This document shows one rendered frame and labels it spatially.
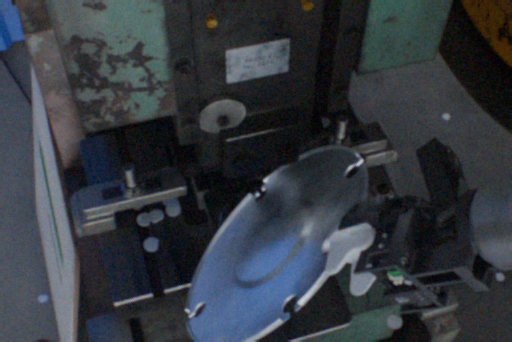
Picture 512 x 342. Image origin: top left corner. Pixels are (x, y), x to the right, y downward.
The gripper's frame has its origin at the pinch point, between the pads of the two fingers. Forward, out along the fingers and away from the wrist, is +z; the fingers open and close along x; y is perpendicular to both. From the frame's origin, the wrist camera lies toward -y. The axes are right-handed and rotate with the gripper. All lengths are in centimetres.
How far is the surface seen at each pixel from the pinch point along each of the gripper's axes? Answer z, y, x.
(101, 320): 46.1, 5.2, -1.2
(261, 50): 1.8, -14.2, -17.1
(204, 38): 2.5, -10.6, -22.9
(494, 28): -7.5, -37.1, 6.0
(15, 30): 147, -86, -30
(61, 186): 63, -16, -13
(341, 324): 13.9, -0.7, 15.3
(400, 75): 80, -119, 58
